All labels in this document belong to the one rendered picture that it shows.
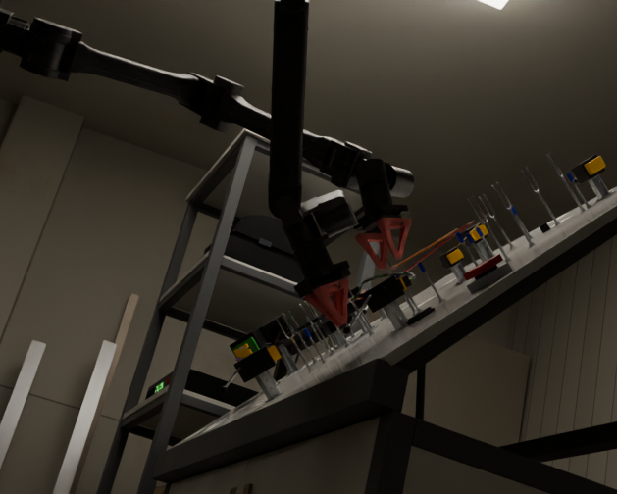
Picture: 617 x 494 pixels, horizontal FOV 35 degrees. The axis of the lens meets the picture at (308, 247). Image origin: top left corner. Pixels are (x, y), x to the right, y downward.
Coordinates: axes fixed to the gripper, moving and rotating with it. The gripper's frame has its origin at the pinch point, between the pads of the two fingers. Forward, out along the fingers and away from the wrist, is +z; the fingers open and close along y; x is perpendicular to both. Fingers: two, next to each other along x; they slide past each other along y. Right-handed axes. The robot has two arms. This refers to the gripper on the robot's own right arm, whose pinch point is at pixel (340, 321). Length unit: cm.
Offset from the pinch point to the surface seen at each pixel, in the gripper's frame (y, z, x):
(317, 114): 171, -103, -150
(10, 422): 257, -33, -11
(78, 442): 250, -15, -31
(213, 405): 92, 0, -16
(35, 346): 260, -60, -32
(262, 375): 29.9, 1.9, 2.0
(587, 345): 154, 31, -219
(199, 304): 91, -26, -23
